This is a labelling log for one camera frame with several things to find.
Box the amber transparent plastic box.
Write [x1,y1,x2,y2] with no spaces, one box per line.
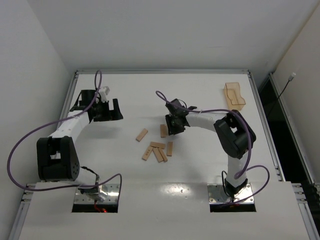
[223,82,246,111]

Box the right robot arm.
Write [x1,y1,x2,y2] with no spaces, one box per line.
[165,99,257,197]

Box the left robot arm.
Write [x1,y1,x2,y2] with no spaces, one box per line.
[36,86,123,201]

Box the wood block with text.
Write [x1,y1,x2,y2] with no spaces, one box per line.
[142,145,154,161]

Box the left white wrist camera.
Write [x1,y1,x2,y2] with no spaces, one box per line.
[99,86,110,103]

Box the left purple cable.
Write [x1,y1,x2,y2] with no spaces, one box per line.
[6,69,123,192]

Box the purple cable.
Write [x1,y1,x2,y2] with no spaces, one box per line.
[155,90,271,207]
[6,69,123,192]

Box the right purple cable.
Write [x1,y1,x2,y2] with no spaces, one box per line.
[155,90,271,207]

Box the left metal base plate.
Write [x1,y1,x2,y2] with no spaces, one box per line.
[73,184,120,204]

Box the metal base plate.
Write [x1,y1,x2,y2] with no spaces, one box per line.
[207,184,255,206]
[73,184,120,204]

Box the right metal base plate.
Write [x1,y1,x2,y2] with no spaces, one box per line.
[207,184,255,206]

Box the black wall cable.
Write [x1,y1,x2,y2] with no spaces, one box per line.
[267,72,297,118]

